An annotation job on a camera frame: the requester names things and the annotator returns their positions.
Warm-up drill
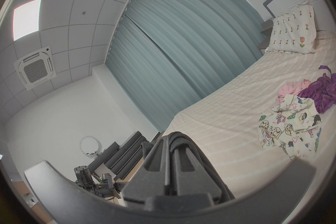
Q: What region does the white printed garment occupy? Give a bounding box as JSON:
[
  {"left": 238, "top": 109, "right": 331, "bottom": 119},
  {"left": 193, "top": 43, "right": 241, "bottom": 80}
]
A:
[{"left": 258, "top": 94, "right": 323, "bottom": 160}]

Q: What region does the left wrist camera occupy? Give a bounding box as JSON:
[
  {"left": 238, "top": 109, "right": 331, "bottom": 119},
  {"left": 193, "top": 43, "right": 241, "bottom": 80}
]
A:
[{"left": 101, "top": 173, "right": 114, "bottom": 188}]

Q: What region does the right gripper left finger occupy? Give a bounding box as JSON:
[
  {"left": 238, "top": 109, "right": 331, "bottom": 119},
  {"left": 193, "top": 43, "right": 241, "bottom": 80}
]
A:
[{"left": 123, "top": 136, "right": 172, "bottom": 204}]

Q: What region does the purple garment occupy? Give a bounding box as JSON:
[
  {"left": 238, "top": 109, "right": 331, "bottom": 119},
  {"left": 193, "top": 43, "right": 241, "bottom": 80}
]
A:
[{"left": 298, "top": 65, "right": 336, "bottom": 114}]

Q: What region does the ceiling air conditioner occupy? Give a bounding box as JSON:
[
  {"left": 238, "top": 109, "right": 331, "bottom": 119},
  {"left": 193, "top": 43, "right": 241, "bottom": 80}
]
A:
[{"left": 14, "top": 46, "right": 57, "bottom": 91}]

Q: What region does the grey bedside table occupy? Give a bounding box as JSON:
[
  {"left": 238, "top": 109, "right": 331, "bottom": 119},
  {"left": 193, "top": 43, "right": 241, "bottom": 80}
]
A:
[{"left": 258, "top": 19, "right": 274, "bottom": 55}]

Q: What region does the white printed pillow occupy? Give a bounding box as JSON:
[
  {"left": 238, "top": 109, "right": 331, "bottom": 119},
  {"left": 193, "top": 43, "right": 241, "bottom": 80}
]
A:
[{"left": 265, "top": 4, "right": 317, "bottom": 54}]

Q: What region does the square ceiling light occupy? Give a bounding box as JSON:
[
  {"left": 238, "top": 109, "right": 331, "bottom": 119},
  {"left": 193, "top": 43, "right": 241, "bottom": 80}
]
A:
[{"left": 13, "top": 0, "right": 42, "bottom": 41}]

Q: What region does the black T-shirt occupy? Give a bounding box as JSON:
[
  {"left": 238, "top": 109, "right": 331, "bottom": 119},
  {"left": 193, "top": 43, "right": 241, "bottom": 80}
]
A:
[{"left": 141, "top": 132, "right": 236, "bottom": 201}]

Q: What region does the bed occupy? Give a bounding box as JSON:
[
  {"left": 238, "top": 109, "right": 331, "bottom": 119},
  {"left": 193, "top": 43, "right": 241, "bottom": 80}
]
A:
[{"left": 155, "top": 0, "right": 336, "bottom": 200}]

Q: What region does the black chest of drawers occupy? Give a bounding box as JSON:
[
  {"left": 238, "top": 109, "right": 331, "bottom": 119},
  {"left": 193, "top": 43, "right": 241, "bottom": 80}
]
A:
[{"left": 88, "top": 131, "right": 161, "bottom": 182}]

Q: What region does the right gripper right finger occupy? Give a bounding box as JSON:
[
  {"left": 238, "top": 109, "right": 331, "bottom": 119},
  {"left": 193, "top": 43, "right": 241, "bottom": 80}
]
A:
[{"left": 172, "top": 148, "right": 220, "bottom": 204}]

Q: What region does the pink garment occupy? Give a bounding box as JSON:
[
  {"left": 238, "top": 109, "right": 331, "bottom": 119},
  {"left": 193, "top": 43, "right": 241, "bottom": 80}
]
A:
[{"left": 278, "top": 79, "right": 312, "bottom": 99}]

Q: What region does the round white mirror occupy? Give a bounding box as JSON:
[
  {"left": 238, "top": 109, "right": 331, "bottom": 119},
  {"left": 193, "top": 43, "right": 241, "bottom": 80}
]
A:
[{"left": 80, "top": 136, "right": 101, "bottom": 157}]

